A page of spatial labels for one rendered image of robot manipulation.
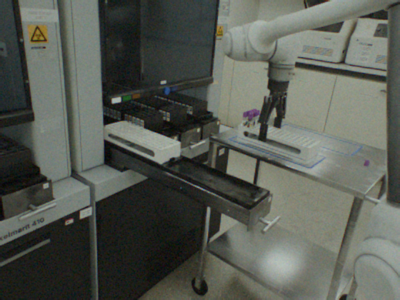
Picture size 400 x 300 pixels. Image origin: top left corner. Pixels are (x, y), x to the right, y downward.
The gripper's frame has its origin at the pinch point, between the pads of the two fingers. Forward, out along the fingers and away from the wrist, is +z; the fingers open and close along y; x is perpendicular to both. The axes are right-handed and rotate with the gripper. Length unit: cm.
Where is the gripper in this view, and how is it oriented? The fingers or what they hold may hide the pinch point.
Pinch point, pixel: (269, 132)
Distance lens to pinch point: 137.2
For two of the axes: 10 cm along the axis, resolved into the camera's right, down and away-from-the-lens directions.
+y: 6.4, -2.5, 7.3
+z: -0.8, 9.2, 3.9
